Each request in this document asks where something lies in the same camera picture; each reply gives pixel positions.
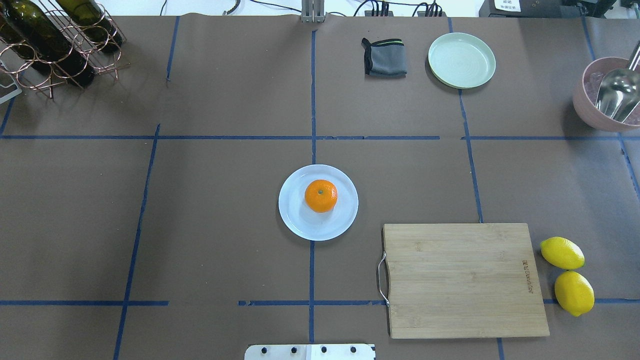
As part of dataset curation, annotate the light blue plate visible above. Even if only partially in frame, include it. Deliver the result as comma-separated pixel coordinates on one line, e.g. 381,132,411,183
278,164,359,242

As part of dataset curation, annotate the yellow lemon near board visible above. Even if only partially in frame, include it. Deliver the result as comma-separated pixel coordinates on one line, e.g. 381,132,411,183
540,236,586,271

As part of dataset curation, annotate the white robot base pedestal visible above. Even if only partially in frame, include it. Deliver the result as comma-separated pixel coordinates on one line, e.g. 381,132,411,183
244,343,377,360

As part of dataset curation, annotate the yellow lemon outer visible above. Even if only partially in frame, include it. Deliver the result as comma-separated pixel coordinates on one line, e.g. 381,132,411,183
553,270,595,317

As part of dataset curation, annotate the metal scoop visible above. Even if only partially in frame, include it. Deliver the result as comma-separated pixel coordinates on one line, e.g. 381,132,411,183
595,43,640,123

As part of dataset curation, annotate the wooden cutting board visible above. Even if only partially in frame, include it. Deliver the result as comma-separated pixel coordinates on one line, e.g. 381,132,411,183
381,223,550,340

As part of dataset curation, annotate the light green plate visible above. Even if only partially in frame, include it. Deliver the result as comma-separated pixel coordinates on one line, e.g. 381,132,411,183
427,32,498,90

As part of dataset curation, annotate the black computer box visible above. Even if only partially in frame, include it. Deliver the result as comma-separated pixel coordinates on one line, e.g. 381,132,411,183
478,0,563,18

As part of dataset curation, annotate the aluminium frame post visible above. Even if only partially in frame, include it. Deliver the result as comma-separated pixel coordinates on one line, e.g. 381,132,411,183
301,0,326,23

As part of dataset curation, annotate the orange fruit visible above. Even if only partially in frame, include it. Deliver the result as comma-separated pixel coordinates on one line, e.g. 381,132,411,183
304,178,338,214

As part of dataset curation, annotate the green wine bottle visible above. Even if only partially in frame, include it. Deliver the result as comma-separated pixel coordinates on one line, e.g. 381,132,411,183
57,0,122,54
1,0,95,88

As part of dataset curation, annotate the copper wire bottle rack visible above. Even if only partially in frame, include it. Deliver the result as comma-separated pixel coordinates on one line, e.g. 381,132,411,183
1,0,131,98

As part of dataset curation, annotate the pink bowl with ice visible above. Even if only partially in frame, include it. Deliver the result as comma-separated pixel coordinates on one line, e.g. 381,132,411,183
573,56,639,133

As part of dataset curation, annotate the grey folded cloth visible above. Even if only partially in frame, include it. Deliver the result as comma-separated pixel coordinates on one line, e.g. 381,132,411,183
361,38,408,78

